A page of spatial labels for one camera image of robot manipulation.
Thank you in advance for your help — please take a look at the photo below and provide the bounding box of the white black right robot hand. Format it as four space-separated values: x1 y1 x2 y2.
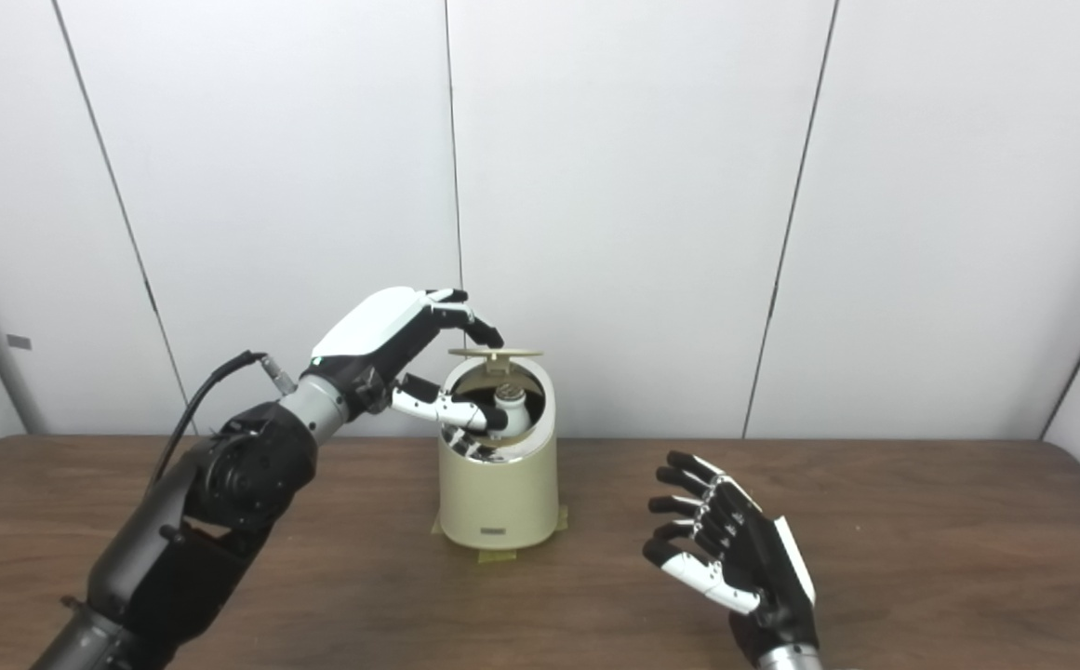
642 450 821 663

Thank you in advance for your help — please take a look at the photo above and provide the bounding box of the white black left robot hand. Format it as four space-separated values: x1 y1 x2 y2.
302 287 510 434

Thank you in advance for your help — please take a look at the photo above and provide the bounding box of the small white plastic bottle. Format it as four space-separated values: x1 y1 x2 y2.
491 383 532 438

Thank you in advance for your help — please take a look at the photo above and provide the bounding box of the cream-colored lidded bin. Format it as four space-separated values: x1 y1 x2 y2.
437 348 559 551

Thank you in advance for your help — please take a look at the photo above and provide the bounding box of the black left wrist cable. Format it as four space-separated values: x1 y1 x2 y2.
144 350 298 496

